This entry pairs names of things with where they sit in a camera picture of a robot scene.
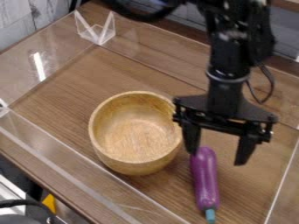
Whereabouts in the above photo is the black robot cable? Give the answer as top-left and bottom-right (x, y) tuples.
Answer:
(245, 62), (277, 105)

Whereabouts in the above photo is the clear acrylic corner bracket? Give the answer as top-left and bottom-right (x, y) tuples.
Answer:
(74, 10), (116, 46)

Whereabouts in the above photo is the purple toy eggplant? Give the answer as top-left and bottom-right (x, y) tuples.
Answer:
(191, 147), (220, 224)

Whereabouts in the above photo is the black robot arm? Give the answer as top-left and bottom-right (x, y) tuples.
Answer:
(104, 0), (278, 165)

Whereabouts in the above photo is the yellow black device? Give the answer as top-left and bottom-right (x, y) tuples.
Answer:
(24, 192), (68, 224)

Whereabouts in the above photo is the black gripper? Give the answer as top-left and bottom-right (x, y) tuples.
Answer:
(172, 68), (278, 166)

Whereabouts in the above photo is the brown wooden bowl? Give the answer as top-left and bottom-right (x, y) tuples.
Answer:
(88, 91), (183, 176)

